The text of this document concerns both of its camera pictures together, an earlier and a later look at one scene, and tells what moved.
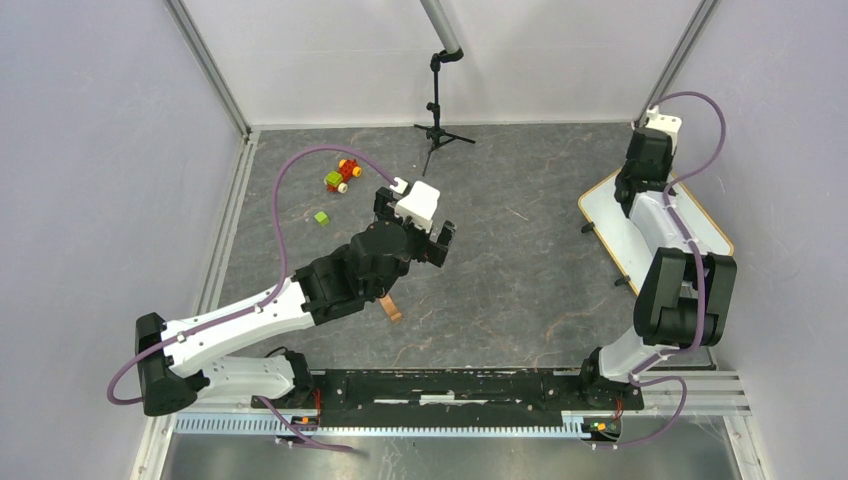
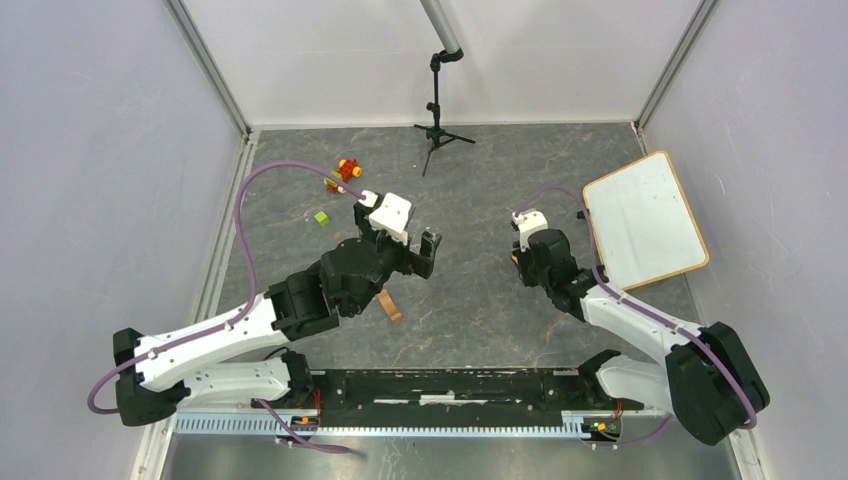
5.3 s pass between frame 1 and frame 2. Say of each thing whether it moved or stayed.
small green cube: stayed
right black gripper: moved
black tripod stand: stayed
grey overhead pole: stayed
